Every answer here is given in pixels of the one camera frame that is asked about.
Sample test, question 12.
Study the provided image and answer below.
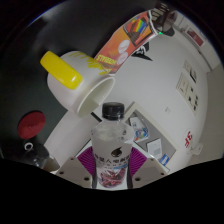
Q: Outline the white mug with yellow handle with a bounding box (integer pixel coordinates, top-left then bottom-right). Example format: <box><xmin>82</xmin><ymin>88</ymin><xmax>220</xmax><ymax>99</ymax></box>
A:
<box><xmin>39</xmin><ymin>50</ymin><xmax>116</xmax><ymax>118</ymax></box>

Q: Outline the dark wooden chair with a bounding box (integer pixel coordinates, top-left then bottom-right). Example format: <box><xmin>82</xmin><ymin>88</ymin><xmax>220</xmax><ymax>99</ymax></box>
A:
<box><xmin>153</xmin><ymin>2</ymin><xmax>178</xmax><ymax>37</ymax></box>

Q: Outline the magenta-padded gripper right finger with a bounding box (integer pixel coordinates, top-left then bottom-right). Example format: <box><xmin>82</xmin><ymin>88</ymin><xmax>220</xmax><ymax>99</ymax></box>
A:
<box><xmin>127</xmin><ymin>147</ymin><xmax>170</xmax><ymax>188</ymax></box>

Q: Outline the black skull-print flag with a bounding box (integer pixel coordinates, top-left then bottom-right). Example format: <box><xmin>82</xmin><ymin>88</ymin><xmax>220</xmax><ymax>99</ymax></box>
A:
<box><xmin>130</xmin><ymin>43</ymin><xmax>154</xmax><ymax>62</ymax></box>

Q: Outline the framed grey notice board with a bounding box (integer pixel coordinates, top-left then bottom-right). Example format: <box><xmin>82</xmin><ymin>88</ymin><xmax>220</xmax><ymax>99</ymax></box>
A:
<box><xmin>124</xmin><ymin>101</ymin><xmax>178</xmax><ymax>168</ymax></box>

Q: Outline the flat round red coaster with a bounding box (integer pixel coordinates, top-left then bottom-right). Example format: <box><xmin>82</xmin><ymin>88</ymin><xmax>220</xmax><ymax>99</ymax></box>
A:
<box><xmin>17</xmin><ymin>111</ymin><xmax>46</xmax><ymax>140</ymax></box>

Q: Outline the clear black-capped drink bottle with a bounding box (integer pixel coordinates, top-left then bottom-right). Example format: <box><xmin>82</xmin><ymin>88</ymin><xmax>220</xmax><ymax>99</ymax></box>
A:
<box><xmin>90</xmin><ymin>101</ymin><xmax>134</xmax><ymax>190</ymax></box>

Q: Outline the small white wall poster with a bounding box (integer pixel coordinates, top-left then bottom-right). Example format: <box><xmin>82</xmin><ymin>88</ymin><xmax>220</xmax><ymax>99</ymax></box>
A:
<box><xmin>183</xmin><ymin>59</ymin><xmax>198</xmax><ymax>84</ymax></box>

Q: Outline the white wall-mounted fixture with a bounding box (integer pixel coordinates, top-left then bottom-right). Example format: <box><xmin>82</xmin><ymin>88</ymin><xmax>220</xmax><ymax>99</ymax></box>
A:
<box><xmin>187</xmin><ymin>143</ymin><xmax>205</xmax><ymax>156</ymax></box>

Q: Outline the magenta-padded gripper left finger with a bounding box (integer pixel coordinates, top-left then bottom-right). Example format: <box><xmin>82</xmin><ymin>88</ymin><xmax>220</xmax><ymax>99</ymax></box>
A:
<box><xmin>54</xmin><ymin>146</ymin><xmax>97</xmax><ymax>188</ymax></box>

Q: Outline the black and red device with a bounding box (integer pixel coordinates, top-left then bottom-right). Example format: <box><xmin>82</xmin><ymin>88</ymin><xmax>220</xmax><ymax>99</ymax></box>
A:
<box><xmin>19</xmin><ymin>141</ymin><xmax>60</xmax><ymax>173</ymax></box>

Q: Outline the colourful printed booklet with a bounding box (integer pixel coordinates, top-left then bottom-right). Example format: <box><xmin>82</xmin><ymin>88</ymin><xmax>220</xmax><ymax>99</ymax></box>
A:
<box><xmin>93</xmin><ymin>9</ymin><xmax>158</xmax><ymax>75</ymax></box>

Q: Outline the red wall panel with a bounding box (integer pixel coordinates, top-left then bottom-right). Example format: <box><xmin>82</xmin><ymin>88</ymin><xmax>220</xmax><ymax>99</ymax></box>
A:
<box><xmin>185</xmin><ymin>27</ymin><xmax>205</xmax><ymax>47</ymax></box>

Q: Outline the white ring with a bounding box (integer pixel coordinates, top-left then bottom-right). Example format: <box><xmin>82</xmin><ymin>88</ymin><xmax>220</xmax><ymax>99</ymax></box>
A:
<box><xmin>23</xmin><ymin>142</ymin><xmax>35</xmax><ymax>151</ymax></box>

